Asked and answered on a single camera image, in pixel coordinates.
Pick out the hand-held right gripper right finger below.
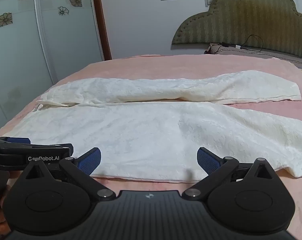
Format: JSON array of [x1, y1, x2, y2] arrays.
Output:
[[182, 147, 275, 202]]

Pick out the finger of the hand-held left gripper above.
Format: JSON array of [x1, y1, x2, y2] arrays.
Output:
[[0, 135, 74, 153]]

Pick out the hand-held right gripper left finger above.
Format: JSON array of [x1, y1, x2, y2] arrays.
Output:
[[25, 147, 117, 202]]

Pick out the white pants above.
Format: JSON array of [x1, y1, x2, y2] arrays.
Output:
[[8, 70, 302, 183]]

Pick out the floral wardrobe doors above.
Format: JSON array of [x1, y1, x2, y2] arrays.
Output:
[[0, 0, 111, 133]]

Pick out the pink bed blanket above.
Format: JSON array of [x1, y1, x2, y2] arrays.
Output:
[[0, 54, 302, 240]]

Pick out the grey pillow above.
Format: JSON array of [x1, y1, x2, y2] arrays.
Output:
[[204, 42, 302, 68]]

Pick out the brown wooden trim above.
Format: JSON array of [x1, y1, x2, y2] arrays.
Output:
[[90, 0, 113, 61]]

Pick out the olive padded headboard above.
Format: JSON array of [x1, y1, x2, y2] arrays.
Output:
[[171, 0, 302, 61]]

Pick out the black cable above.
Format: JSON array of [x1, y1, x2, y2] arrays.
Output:
[[215, 34, 302, 61]]

